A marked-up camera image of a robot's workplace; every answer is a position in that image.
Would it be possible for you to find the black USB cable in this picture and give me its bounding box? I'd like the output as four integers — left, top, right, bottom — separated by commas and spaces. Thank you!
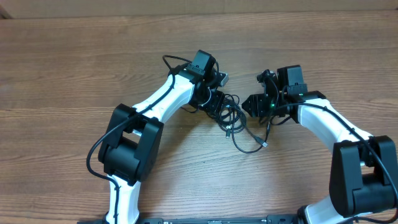
205, 93, 248, 139
230, 120, 270, 154

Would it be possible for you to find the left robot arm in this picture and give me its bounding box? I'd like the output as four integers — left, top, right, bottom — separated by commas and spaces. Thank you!
98, 50, 228, 223

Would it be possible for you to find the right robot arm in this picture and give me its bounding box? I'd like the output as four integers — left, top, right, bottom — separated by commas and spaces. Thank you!
242, 65, 397, 223

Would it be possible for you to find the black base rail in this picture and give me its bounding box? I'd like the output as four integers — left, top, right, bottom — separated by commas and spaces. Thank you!
77, 213, 302, 224

